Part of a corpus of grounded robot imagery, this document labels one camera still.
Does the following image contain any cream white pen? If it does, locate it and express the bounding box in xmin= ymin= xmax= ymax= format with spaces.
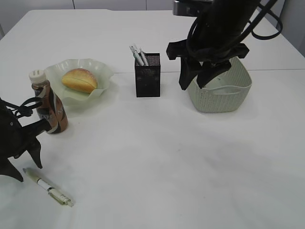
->
xmin=23 ymin=168 xmax=74 ymax=207

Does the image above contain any bread roll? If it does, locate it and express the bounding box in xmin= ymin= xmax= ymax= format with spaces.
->
xmin=61 ymin=68 xmax=98 ymax=93

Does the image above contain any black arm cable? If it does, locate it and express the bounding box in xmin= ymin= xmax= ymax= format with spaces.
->
xmin=185 ymin=0 xmax=283 ymax=62
xmin=4 ymin=96 xmax=43 ymax=119

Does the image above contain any brown coffee bottle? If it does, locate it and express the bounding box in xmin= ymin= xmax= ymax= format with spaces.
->
xmin=29 ymin=70 xmax=68 ymax=134

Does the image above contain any blue grey pen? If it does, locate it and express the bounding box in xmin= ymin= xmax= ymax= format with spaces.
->
xmin=133 ymin=52 xmax=144 ymax=66

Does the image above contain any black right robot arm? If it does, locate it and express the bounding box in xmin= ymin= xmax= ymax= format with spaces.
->
xmin=166 ymin=0 xmax=260 ymax=90

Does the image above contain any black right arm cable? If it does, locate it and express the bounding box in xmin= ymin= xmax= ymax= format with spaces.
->
xmin=185 ymin=0 xmax=283 ymax=62

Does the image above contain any black pen holder box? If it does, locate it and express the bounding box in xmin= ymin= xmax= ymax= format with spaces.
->
xmin=134 ymin=53 xmax=161 ymax=97

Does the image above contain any light green woven basket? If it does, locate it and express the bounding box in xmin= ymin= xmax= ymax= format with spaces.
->
xmin=187 ymin=57 xmax=252 ymax=113

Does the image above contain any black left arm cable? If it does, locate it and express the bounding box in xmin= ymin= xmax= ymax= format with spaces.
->
xmin=4 ymin=96 xmax=43 ymax=119

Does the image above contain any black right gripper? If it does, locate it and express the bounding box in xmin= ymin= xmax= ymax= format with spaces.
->
xmin=166 ymin=40 xmax=249 ymax=90

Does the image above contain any clear plastic ruler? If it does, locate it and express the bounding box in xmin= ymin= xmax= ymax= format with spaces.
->
xmin=129 ymin=45 xmax=137 ymax=54

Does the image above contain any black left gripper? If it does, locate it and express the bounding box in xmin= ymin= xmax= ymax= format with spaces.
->
xmin=0 ymin=97 xmax=51 ymax=182

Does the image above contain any pale green wavy plate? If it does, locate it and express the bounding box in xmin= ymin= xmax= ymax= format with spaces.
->
xmin=44 ymin=59 xmax=114 ymax=106

